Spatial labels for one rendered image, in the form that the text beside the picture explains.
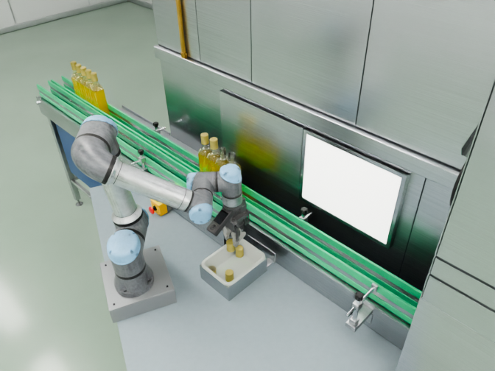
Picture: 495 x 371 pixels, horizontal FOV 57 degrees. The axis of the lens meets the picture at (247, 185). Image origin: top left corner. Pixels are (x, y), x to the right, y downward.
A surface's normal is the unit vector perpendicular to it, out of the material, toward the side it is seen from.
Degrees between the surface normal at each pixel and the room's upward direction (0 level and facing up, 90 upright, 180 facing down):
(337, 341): 0
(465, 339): 90
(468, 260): 90
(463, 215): 90
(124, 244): 10
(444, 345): 90
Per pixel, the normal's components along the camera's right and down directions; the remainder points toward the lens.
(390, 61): -0.70, 0.44
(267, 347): -0.02, -0.79
